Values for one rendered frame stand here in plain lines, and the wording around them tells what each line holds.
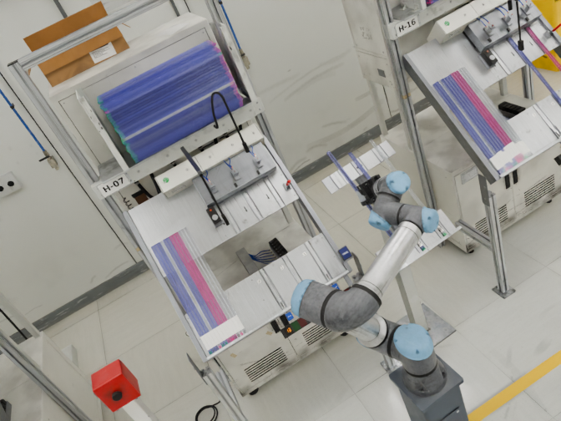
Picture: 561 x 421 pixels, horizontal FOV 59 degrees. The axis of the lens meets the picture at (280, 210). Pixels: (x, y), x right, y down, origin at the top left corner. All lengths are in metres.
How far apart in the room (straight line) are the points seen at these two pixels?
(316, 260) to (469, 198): 1.03
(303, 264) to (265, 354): 0.68
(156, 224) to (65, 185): 1.61
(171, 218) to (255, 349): 0.81
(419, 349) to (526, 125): 1.24
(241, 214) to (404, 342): 0.87
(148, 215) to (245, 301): 0.56
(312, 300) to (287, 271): 0.66
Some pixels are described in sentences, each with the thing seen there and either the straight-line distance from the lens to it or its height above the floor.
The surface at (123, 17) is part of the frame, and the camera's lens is 2.02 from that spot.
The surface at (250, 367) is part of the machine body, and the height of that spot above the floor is 0.22.
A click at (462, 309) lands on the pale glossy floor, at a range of 2.81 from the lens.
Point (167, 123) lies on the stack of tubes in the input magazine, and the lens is 2.05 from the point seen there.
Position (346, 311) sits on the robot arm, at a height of 1.13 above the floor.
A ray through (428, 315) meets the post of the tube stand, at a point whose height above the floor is 0.01.
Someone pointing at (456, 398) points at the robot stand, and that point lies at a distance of 1.97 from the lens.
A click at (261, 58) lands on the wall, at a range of 3.74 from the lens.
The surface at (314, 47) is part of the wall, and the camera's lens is 3.90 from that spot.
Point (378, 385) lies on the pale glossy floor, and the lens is 2.61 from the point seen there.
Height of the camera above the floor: 2.14
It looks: 33 degrees down
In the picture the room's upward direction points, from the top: 25 degrees counter-clockwise
